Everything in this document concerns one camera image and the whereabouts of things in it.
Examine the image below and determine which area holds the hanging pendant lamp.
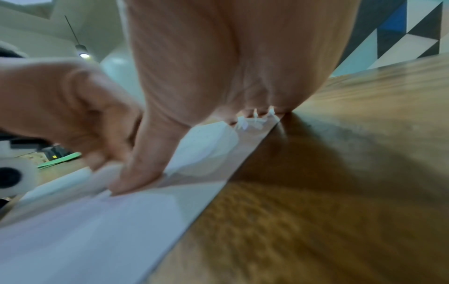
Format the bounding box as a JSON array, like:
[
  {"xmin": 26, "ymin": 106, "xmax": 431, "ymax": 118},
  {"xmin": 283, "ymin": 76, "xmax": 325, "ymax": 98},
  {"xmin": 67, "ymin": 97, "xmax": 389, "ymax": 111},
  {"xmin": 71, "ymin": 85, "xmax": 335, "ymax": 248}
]
[{"xmin": 64, "ymin": 15, "xmax": 92, "ymax": 59}]

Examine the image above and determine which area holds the green flat mat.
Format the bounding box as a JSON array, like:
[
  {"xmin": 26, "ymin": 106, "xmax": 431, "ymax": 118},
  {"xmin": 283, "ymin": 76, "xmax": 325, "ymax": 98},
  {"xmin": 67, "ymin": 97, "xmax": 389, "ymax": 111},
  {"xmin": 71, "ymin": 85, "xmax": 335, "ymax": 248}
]
[{"xmin": 37, "ymin": 152, "xmax": 83, "ymax": 170}]

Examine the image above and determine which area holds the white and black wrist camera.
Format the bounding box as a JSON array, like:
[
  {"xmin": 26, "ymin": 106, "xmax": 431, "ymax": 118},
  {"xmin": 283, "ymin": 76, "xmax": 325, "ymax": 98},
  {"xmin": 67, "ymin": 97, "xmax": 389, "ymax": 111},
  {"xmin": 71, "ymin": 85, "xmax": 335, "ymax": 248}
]
[{"xmin": 0, "ymin": 159, "xmax": 38, "ymax": 198}]

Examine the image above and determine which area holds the person's left hand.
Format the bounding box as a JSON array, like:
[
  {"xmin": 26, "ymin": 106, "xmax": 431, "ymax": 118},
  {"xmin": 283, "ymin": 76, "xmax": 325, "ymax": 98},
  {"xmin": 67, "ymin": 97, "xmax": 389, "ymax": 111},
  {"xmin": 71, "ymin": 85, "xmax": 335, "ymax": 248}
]
[{"xmin": 0, "ymin": 57, "xmax": 145, "ymax": 172}]

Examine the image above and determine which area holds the person's right hand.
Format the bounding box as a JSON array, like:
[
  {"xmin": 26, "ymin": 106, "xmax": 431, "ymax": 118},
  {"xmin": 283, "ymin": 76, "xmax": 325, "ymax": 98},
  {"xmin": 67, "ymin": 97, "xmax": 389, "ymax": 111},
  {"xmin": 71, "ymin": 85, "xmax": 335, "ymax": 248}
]
[{"xmin": 110, "ymin": 0, "xmax": 362, "ymax": 195}]

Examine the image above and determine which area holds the white paper sheet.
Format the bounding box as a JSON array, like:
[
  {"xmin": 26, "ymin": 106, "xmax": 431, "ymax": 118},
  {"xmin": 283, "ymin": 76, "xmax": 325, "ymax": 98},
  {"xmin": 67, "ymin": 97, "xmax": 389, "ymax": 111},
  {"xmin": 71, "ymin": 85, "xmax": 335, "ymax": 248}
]
[{"xmin": 0, "ymin": 113, "xmax": 282, "ymax": 284}]

